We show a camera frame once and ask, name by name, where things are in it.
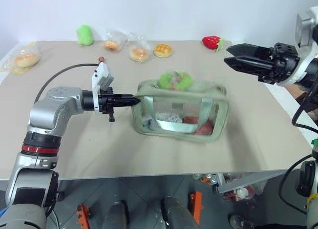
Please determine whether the green plush keychain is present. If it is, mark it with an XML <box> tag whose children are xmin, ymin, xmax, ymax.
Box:
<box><xmin>158</xmin><ymin>70</ymin><xmax>194</xmax><ymax>91</ymax></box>

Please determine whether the bagged round bread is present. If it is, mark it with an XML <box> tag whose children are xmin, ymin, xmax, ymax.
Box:
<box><xmin>128</xmin><ymin>33</ymin><xmax>153</xmax><ymax>63</ymax></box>

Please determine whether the green clear-sided zip pouch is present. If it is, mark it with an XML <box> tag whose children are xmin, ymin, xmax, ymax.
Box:
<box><xmin>130</xmin><ymin>78</ymin><xmax>231</xmax><ymax>144</ymax></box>

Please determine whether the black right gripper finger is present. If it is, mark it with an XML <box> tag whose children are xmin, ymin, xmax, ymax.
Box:
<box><xmin>223</xmin><ymin>56</ymin><xmax>274</xmax><ymax>77</ymax></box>
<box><xmin>225</xmin><ymin>43</ymin><xmax>273</xmax><ymax>59</ymax></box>

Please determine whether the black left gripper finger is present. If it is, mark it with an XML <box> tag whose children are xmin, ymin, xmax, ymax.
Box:
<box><xmin>113</xmin><ymin>99</ymin><xmax>140</xmax><ymax>108</ymax></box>
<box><xmin>113</xmin><ymin>93</ymin><xmax>140</xmax><ymax>101</ymax></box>

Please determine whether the grey cloth inside pouch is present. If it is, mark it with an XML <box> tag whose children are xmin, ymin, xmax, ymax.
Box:
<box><xmin>143</xmin><ymin>112</ymin><xmax>183</xmax><ymax>129</ymax></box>

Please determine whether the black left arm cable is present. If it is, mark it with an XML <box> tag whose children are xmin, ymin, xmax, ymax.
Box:
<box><xmin>33</xmin><ymin>56</ymin><xmax>105</xmax><ymax>103</ymax></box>

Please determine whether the red strawberry plush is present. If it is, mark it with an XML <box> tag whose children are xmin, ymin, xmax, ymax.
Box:
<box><xmin>201</xmin><ymin>35</ymin><xmax>227</xmax><ymax>53</ymax></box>

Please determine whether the orange clamp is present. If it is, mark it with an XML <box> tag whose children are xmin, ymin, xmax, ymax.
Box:
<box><xmin>76</xmin><ymin>203</ymin><xmax>90</xmax><ymax>229</ymax></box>
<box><xmin>190</xmin><ymin>191</ymin><xmax>204</xmax><ymax>225</ymax></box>

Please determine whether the green plush toy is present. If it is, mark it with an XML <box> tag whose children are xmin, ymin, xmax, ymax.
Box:
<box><xmin>76</xmin><ymin>24</ymin><xmax>94</xmax><ymax>46</ymax></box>

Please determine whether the dark shoe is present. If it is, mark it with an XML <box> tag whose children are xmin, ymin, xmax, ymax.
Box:
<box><xmin>229</xmin><ymin>214</ymin><xmax>258</xmax><ymax>229</ymax></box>

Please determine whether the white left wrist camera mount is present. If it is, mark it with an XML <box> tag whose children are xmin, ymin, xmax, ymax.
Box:
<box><xmin>90</xmin><ymin>61</ymin><xmax>115</xmax><ymax>113</ymax></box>

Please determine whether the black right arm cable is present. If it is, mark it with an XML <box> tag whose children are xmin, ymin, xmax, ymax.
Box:
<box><xmin>291</xmin><ymin>83</ymin><xmax>318</xmax><ymax>131</ymax></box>
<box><xmin>278</xmin><ymin>153</ymin><xmax>314</xmax><ymax>215</ymax></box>

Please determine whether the dark rounded shape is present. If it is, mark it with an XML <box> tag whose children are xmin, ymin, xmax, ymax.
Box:
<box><xmin>161</xmin><ymin>196</ymin><xmax>199</xmax><ymax>229</ymax></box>
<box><xmin>101</xmin><ymin>200</ymin><xmax>130</xmax><ymax>229</ymax></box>

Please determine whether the bagged glazed donut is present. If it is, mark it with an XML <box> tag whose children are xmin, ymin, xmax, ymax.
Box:
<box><xmin>103</xmin><ymin>30</ymin><xmax>126</xmax><ymax>53</ymax></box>

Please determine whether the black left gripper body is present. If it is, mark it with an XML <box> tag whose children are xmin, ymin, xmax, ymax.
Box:
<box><xmin>98</xmin><ymin>87</ymin><xmax>116</xmax><ymax>123</ymax></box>

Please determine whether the yellow pineapple bun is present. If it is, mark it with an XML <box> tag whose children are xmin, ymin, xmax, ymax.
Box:
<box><xmin>153</xmin><ymin>43</ymin><xmax>173</xmax><ymax>58</ymax></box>

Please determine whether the clear bag of snacks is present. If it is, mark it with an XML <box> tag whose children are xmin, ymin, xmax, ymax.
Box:
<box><xmin>191</xmin><ymin>173</ymin><xmax>269</xmax><ymax>202</ymax></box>

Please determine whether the bagged bagel in yellow bag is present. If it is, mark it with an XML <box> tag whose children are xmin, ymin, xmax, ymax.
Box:
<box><xmin>0</xmin><ymin>41</ymin><xmax>42</xmax><ymax>75</ymax></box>

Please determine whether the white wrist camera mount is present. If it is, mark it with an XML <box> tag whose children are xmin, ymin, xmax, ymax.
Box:
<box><xmin>90</xmin><ymin>61</ymin><xmax>115</xmax><ymax>113</ymax></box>
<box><xmin>278</xmin><ymin>49</ymin><xmax>318</xmax><ymax>87</ymax></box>

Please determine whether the red item inside pouch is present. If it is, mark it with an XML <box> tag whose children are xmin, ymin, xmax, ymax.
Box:
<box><xmin>182</xmin><ymin>116</ymin><xmax>214</xmax><ymax>136</ymax></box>

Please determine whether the brown cardboard box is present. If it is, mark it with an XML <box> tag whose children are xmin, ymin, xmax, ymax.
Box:
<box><xmin>288</xmin><ymin>81</ymin><xmax>312</xmax><ymax>100</ymax></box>

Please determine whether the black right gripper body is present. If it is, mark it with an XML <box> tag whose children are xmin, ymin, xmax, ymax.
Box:
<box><xmin>257</xmin><ymin>42</ymin><xmax>299</xmax><ymax>84</ymax></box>

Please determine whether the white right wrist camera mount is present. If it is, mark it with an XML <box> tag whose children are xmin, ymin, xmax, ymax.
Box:
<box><xmin>278</xmin><ymin>49</ymin><xmax>318</xmax><ymax>87</ymax></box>

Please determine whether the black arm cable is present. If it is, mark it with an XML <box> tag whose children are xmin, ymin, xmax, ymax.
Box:
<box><xmin>33</xmin><ymin>56</ymin><xmax>105</xmax><ymax>103</ymax></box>
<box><xmin>278</xmin><ymin>153</ymin><xmax>314</xmax><ymax>215</ymax></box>
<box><xmin>291</xmin><ymin>83</ymin><xmax>318</xmax><ymax>131</ymax></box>

